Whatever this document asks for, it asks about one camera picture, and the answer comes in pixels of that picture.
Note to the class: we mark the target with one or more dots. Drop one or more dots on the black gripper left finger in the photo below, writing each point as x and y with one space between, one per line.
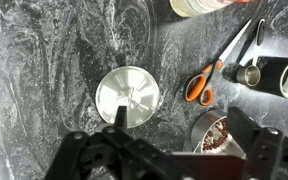
120 117

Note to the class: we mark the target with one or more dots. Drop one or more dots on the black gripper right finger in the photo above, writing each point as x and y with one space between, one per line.
242 126

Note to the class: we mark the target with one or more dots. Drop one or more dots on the round silver pot lid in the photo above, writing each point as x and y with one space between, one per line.
127 96

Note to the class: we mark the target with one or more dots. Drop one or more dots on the silver pot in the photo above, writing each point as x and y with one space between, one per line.
206 126

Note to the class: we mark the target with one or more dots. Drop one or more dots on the mayonnaise jar with orange lid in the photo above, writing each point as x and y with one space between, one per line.
192 6

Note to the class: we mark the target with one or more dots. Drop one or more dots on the silver measuring spoon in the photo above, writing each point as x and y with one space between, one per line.
249 73

